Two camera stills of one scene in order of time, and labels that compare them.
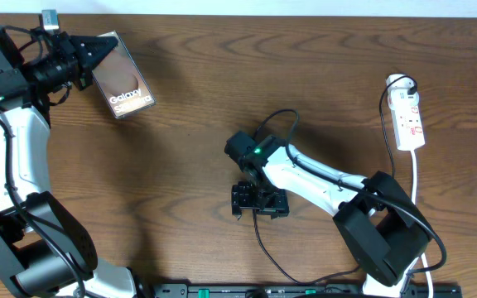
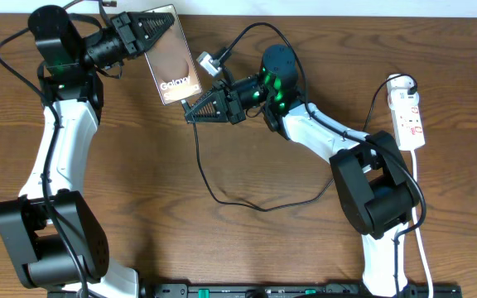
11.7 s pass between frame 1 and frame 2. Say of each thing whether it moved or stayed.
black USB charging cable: moved
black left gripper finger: moved
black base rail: stayed
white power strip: stayed
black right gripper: moved
